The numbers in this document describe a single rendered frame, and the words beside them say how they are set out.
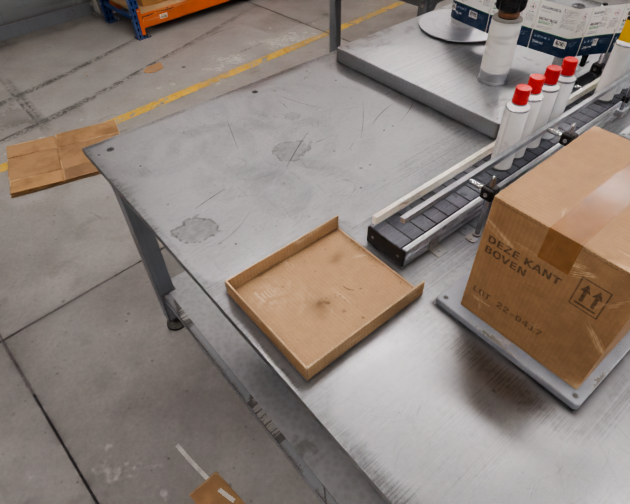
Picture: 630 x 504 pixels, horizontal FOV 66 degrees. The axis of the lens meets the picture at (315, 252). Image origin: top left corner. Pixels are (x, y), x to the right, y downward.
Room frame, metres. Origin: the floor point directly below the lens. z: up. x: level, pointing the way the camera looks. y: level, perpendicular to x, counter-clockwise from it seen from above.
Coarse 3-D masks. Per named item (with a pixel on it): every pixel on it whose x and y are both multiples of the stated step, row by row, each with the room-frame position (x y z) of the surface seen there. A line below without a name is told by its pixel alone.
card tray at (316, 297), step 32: (288, 256) 0.72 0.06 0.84; (320, 256) 0.72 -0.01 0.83; (352, 256) 0.72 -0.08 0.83; (256, 288) 0.64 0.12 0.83; (288, 288) 0.63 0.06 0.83; (320, 288) 0.63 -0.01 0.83; (352, 288) 0.63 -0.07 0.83; (384, 288) 0.63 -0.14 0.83; (416, 288) 0.60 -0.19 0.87; (256, 320) 0.55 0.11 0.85; (288, 320) 0.55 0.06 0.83; (320, 320) 0.55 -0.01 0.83; (352, 320) 0.55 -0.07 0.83; (384, 320) 0.54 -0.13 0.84; (288, 352) 0.47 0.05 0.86; (320, 352) 0.48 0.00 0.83
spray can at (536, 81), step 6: (534, 78) 1.00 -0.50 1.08; (540, 78) 1.00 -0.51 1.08; (528, 84) 1.01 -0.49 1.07; (534, 84) 1.00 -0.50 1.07; (540, 84) 1.00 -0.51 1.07; (534, 90) 1.00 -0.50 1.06; (540, 90) 1.00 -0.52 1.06; (534, 96) 0.99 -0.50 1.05; (540, 96) 1.00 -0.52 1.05; (528, 102) 0.99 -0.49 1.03; (534, 102) 0.99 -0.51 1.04; (540, 102) 0.99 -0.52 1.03; (534, 108) 0.99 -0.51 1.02; (528, 114) 0.99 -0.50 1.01; (534, 114) 0.99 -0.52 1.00; (528, 120) 0.99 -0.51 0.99; (534, 120) 0.99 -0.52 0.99; (528, 126) 0.99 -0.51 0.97; (522, 132) 0.99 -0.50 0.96; (528, 132) 0.99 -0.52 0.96; (522, 138) 0.99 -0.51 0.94; (522, 150) 0.99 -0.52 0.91; (516, 156) 0.99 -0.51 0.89; (522, 156) 0.99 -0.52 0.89
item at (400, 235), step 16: (592, 112) 1.20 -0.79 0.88; (560, 128) 1.12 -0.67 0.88; (576, 128) 1.12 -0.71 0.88; (544, 144) 1.05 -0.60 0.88; (480, 160) 0.99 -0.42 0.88; (528, 160) 0.98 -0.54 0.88; (480, 176) 0.93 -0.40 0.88; (496, 176) 0.92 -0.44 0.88; (432, 192) 0.87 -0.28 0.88; (464, 192) 0.87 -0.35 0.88; (432, 208) 0.82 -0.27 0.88; (448, 208) 0.81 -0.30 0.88; (384, 224) 0.77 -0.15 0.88; (400, 224) 0.77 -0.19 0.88; (416, 224) 0.76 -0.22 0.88; (432, 224) 0.76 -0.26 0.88; (400, 240) 0.72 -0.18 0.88
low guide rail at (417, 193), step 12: (588, 84) 1.29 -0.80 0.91; (576, 96) 1.24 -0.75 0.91; (492, 144) 1.01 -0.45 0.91; (480, 156) 0.97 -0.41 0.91; (456, 168) 0.91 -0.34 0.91; (432, 180) 0.87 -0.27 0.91; (444, 180) 0.89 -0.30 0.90; (420, 192) 0.84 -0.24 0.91; (396, 204) 0.79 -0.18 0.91; (384, 216) 0.77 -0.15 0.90
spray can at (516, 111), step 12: (516, 96) 0.96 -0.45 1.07; (528, 96) 0.95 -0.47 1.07; (516, 108) 0.95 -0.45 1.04; (528, 108) 0.95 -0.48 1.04; (504, 120) 0.96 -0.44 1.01; (516, 120) 0.94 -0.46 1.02; (504, 132) 0.95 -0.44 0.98; (516, 132) 0.94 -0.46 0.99; (504, 144) 0.95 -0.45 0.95; (492, 156) 0.97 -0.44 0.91; (492, 168) 0.95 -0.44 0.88; (504, 168) 0.94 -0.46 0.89
